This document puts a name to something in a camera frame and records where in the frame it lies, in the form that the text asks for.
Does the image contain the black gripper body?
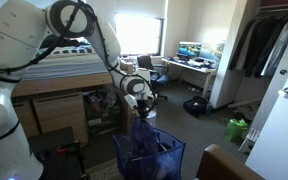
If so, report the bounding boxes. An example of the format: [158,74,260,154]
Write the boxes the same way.
[124,94,154,118]

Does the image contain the blue cloth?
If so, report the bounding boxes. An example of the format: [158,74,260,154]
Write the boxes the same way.
[130,117,159,166]

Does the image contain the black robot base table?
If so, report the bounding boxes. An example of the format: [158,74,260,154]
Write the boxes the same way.
[28,127,91,180]

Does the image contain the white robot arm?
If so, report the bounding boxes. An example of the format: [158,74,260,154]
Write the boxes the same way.
[0,0,154,180]

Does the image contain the blue mesh laundry basket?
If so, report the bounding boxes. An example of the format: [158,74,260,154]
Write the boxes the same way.
[113,129,186,180]

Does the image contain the brown couch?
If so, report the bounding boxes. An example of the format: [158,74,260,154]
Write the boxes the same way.
[196,144,264,180]

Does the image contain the blue office chair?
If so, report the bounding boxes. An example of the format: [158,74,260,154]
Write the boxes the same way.
[137,55,170,100]

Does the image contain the white desk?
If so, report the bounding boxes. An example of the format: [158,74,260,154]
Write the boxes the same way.
[162,58,217,98]

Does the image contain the black backpack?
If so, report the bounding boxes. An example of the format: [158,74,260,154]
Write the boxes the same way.
[183,96,213,117]

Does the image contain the bright window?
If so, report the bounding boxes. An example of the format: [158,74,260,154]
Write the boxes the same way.
[115,13,163,56]

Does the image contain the patterned beige rug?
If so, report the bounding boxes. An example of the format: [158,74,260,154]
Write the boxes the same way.
[86,159,123,180]

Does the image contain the computer monitor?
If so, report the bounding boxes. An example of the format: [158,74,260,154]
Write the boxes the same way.
[178,41,201,57]

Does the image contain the white mattress bedding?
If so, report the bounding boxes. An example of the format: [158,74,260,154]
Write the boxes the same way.
[22,40,107,81]

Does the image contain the green bag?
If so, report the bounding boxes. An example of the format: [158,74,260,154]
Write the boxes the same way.
[224,119,247,141]

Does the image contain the wooden drawer unit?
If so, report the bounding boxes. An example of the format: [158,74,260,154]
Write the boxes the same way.
[12,92,89,146]

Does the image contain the hanging clothes in closet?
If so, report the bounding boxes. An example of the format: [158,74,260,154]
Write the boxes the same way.
[229,15,288,78]

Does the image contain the white door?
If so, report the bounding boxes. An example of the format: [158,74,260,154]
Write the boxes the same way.
[246,79,288,180]

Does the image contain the wooden bed frame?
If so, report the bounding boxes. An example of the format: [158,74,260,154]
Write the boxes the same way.
[11,71,138,134]

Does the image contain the red handled clamp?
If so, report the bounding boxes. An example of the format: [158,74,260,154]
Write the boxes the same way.
[56,141,80,154]

